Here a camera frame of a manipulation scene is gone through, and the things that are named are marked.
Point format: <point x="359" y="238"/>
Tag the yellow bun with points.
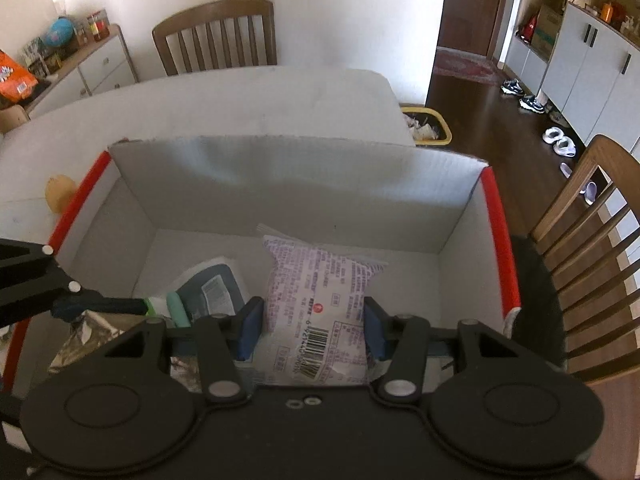
<point x="60" y="192"/>

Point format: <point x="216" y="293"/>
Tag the yellow trash bin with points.
<point x="445" y="125"/>

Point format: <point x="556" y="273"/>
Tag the white sideboard with wooden top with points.
<point x="100" y="65"/>

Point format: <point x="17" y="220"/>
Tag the white floor cabinet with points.
<point x="590" y="70"/>

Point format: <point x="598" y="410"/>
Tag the dark sneaker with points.
<point x="512" y="87"/>
<point x="532" y="103"/>

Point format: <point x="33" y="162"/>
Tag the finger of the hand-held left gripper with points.
<point x="100" y="305"/>

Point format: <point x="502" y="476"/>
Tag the red-lidded sauce jar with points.
<point x="98" y="25"/>

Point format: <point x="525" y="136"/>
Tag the patterned red rug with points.
<point x="465" y="65"/>

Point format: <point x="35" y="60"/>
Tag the white shoe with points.
<point x="552" y="135"/>
<point x="566" y="146"/>

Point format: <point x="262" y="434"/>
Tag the silver foil wrapper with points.
<point x="95" y="342"/>

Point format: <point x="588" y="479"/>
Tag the brown cardboard box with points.
<point x="546" y="30"/>

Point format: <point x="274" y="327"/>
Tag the purple printed plastic packet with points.
<point x="315" y="300"/>

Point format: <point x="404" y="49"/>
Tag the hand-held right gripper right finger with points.
<point x="375" y="332"/>

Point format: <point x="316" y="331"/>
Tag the blue globe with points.
<point x="58" y="32"/>

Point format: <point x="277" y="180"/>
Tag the dark wooden door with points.
<point x="475" y="5"/>

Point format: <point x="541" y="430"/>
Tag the purple slipper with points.
<point x="566" y="170"/>
<point x="589" y="192"/>

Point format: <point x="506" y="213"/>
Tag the orange snack bag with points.
<point x="15" y="77"/>

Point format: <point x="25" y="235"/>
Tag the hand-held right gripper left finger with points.
<point x="250" y="327"/>

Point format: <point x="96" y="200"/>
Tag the wet wipes pack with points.
<point x="210" y="285"/>

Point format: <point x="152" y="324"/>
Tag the red cardboard box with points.
<point x="300" y="195"/>

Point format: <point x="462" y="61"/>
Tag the wooden slat-back chair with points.
<point x="215" y="35"/>
<point x="590" y="240"/>

